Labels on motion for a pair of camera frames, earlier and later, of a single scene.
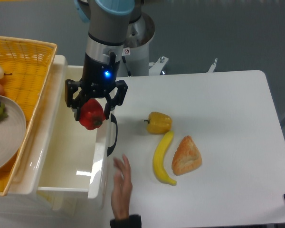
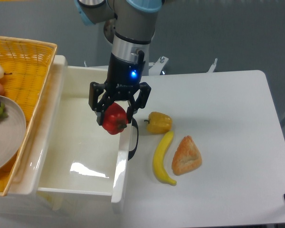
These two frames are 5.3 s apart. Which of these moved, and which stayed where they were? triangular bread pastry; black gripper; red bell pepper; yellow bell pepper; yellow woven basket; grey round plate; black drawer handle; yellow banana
Moved: black gripper; red bell pepper; black drawer handle
Stayed: triangular bread pastry; yellow bell pepper; yellow banana; grey round plate; yellow woven basket
